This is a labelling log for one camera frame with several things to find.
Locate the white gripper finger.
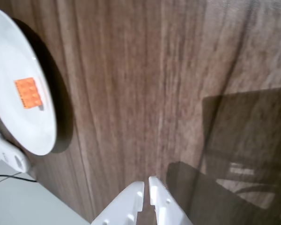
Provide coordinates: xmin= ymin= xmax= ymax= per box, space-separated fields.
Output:
xmin=148 ymin=176 xmax=194 ymax=225
xmin=90 ymin=180 xmax=145 ymax=225

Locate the orange lego block with print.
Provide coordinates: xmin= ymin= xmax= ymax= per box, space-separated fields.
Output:
xmin=13 ymin=77 xmax=43 ymax=109

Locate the white round plate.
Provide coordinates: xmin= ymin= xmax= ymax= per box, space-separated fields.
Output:
xmin=0 ymin=7 xmax=57 ymax=156

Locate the white small fan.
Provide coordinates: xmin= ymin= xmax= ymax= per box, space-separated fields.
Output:
xmin=0 ymin=126 xmax=31 ymax=173

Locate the thin black cable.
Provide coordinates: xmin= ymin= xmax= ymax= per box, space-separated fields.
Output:
xmin=0 ymin=174 xmax=37 ymax=183

